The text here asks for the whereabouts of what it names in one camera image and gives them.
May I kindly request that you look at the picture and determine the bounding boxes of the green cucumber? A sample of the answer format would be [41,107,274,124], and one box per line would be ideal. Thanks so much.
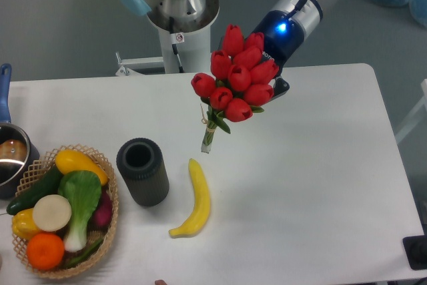
[6,165,63,216]

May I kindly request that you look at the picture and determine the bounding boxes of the yellow bell pepper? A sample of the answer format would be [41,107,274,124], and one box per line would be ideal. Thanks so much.
[12,208,41,240]

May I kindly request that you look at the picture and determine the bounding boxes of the red tulip bouquet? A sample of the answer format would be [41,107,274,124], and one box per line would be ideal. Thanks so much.
[191,25,279,154]

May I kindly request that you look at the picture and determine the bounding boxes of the white frame at right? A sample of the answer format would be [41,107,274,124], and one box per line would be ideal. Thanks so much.
[394,79,426,145]

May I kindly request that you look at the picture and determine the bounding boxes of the dark ribbed cylindrical vase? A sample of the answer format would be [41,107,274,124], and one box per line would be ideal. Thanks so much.
[116,137,169,207]

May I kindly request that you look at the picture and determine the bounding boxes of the white round radish slice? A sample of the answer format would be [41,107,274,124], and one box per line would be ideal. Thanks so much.
[32,194,71,232]

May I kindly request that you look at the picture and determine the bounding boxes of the purple red onion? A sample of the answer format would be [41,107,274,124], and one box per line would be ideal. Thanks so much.
[91,190,113,228]

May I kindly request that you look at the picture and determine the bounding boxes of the yellow banana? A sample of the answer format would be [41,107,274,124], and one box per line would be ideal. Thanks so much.
[169,158,211,238]

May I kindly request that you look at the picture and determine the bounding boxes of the blue handled saucepan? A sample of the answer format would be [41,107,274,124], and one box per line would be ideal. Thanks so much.
[1,63,39,200]

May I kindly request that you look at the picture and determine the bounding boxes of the green bok choy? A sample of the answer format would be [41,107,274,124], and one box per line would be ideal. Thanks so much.
[58,170,101,252]

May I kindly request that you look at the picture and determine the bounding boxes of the orange fruit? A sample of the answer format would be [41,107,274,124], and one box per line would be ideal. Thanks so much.
[26,233,65,270]

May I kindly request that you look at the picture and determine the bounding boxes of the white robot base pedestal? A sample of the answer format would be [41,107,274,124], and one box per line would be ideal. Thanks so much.
[115,27,211,76]

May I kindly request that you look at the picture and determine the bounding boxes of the green chili pepper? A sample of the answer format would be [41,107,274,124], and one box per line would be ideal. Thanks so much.
[63,238,103,269]

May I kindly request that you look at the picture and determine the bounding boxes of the yellow squash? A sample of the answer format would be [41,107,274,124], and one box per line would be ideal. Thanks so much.
[55,150,109,186]

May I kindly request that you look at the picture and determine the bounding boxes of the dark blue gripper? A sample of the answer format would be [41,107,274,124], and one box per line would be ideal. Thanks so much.
[218,9,306,103]

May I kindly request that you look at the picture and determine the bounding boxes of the woven wicker basket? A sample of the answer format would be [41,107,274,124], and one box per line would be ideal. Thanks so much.
[12,144,119,280]

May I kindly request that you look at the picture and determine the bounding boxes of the black device at table edge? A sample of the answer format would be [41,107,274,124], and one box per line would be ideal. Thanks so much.
[402,235,427,270]

